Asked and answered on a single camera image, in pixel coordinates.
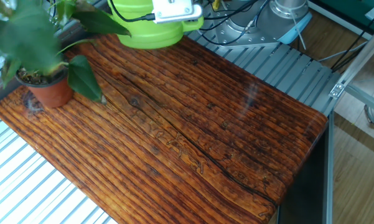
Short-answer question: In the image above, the green plastic watering can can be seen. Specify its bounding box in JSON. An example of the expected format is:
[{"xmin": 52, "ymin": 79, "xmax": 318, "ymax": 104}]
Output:
[{"xmin": 107, "ymin": 0, "xmax": 205, "ymax": 50}]

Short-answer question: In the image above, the terracotta plant pot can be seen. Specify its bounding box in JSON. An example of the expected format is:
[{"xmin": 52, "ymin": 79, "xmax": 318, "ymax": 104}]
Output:
[{"xmin": 15, "ymin": 65, "xmax": 75, "ymax": 109}]

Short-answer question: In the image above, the green leafy plant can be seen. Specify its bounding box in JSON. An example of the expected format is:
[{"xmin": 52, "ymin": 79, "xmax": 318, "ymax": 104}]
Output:
[{"xmin": 0, "ymin": 0, "xmax": 131, "ymax": 106}]

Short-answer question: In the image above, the wood grain board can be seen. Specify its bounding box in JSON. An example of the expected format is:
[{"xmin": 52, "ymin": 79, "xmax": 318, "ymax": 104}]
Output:
[{"xmin": 0, "ymin": 33, "xmax": 329, "ymax": 224}]

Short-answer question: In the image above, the silver robot mounting plate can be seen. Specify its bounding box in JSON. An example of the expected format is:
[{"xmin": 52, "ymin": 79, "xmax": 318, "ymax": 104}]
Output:
[{"xmin": 214, "ymin": 15, "xmax": 281, "ymax": 48}]

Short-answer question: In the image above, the green board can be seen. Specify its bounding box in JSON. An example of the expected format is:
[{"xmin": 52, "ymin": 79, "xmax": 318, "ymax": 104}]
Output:
[{"xmin": 317, "ymin": 0, "xmax": 374, "ymax": 32}]

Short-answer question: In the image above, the black cable with plug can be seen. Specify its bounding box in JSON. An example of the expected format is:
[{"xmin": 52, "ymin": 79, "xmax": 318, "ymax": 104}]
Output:
[{"xmin": 108, "ymin": 0, "xmax": 157, "ymax": 24}]

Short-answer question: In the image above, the black cable with grey sleeve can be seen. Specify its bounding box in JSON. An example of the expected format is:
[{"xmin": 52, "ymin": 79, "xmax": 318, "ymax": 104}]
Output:
[{"xmin": 197, "ymin": 0, "xmax": 270, "ymax": 46}]

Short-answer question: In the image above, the thin white cable tie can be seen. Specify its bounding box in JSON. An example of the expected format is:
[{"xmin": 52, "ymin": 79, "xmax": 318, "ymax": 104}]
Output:
[{"xmin": 291, "ymin": 9, "xmax": 307, "ymax": 50}]

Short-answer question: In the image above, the black floor cable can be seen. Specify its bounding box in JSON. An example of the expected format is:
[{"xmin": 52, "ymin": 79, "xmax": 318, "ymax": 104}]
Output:
[{"xmin": 331, "ymin": 6, "xmax": 374, "ymax": 73}]

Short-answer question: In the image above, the aluminium profile frame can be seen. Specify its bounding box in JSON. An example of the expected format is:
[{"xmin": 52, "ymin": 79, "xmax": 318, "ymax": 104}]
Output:
[{"xmin": 325, "ymin": 18, "xmax": 374, "ymax": 224}]

